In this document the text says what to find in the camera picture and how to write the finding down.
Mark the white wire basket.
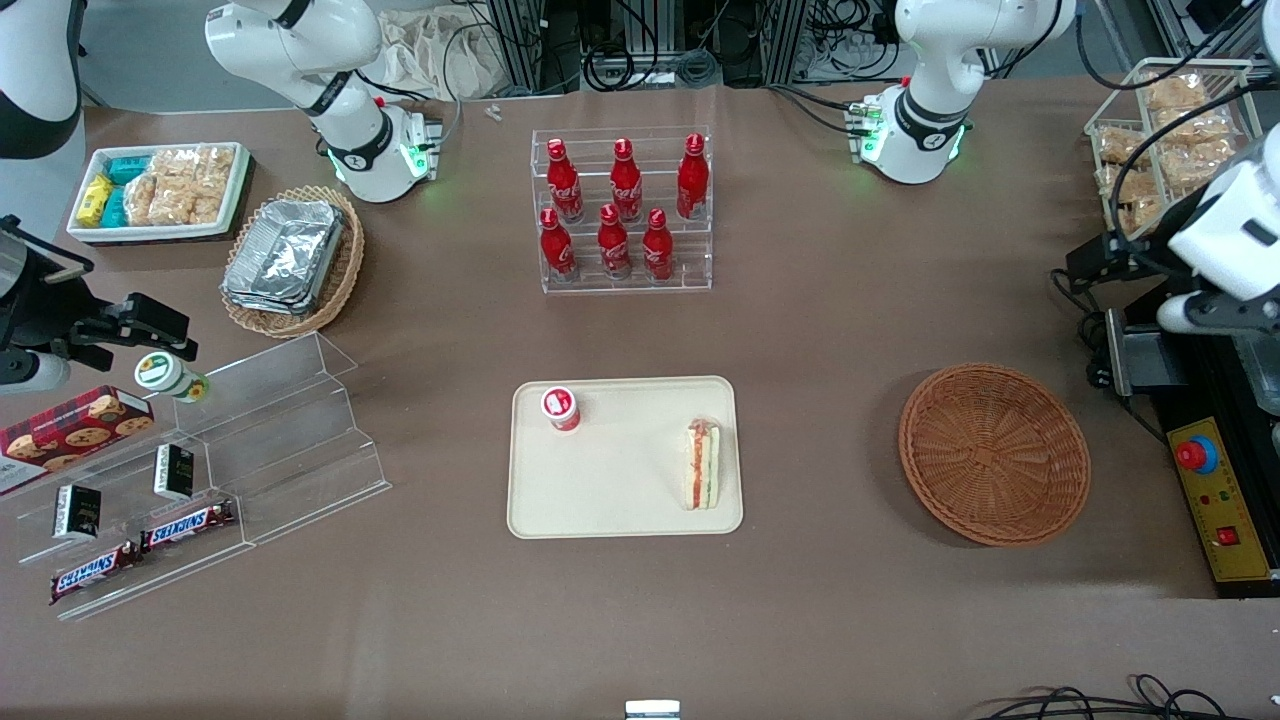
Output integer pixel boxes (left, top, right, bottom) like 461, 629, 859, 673
1084, 57, 1257, 246

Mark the black right arm base cable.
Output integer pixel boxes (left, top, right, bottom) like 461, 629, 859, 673
352, 68, 463, 153

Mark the small black box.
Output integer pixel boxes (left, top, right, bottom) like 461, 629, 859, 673
53, 484, 103, 542
153, 443, 197, 502

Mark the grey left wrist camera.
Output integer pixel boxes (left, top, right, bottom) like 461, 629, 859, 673
1157, 288, 1280, 337

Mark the round brown wicker basket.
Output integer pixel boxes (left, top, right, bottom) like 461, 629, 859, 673
898, 362, 1092, 548

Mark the clear acrylic step shelf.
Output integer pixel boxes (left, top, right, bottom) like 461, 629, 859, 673
0, 332, 392, 623

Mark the green-lidded white cup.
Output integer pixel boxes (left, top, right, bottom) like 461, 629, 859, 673
135, 352, 211, 405

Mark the beige cloth bag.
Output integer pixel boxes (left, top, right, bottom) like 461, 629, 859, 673
376, 8, 509, 99

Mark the black left arm hanging cable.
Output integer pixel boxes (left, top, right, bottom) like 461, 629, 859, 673
1075, 0, 1280, 251

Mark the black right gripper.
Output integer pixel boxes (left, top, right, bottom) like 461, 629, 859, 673
0, 215, 199, 364

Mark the red cola bottle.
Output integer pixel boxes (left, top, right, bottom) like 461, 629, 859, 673
545, 138, 585, 224
676, 132, 710, 221
597, 203, 634, 280
609, 138, 644, 223
539, 207, 579, 282
641, 207, 676, 282

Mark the clear acrylic bottle rack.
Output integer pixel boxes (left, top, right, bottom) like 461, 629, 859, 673
530, 125, 714, 295

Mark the grey metal bracket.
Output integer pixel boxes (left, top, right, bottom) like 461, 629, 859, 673
1104, 306, 1193, 400

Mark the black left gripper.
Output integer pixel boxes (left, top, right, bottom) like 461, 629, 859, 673
1066, 195, 1206, 289

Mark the black control box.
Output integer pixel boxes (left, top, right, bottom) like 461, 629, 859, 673
1125, 292, 1280, 601

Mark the white rectangular snack tray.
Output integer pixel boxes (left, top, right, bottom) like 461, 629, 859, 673
66, 142, 251, 244

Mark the beige plastic tray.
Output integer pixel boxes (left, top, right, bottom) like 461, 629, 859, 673
506, 375, 745, 541

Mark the bagged fried snack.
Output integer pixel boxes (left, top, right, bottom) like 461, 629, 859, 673
1094, 126, 1149, 169
1098, 165, 1163, 205
1158, 108, 1233, 149
1143, 74, 1209, 113

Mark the black left arm base cable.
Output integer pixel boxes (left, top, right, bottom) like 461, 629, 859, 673
768, 83, 873, 138

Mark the black floor cable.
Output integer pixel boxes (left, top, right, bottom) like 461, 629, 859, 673
975, 673, 1280, 720

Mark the red-lidded yogurt cup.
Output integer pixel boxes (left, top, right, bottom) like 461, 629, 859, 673
541, 386, 583, 433

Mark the triangular sandwich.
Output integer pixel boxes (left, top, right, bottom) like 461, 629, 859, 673
682, 417, 722, 512

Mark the black cable by control box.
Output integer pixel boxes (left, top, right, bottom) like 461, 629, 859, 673
1049, 268, 1171, 447

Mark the red tartan cookie box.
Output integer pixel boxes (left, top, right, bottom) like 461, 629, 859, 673
0, 385, 155, 498

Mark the aluminium foil container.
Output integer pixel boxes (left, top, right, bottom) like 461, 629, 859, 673
222, 285, 331, 317
224, 199, 346, 301

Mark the oval light wicker basket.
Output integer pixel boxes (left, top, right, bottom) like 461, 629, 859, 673
220, 184, 366, 340

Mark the snickers chocolate bar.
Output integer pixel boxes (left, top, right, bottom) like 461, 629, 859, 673
49, 543, 142, 606
140, 500, 238, 554

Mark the shiny metal tray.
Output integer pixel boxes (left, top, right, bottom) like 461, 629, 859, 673
1232, 330, 1280, 417

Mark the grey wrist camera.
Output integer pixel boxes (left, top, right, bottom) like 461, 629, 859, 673
0, 349, 72, 394
1157, 288, 1280, 337

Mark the black arm base cable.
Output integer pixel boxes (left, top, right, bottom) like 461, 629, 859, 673
352, 68, 463, 153
768, 83, 873, 138

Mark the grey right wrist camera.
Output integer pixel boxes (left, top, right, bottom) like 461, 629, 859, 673
0, 349, 72, 394

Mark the yellow snack packet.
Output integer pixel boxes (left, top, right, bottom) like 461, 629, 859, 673
77, 174, 117, 228

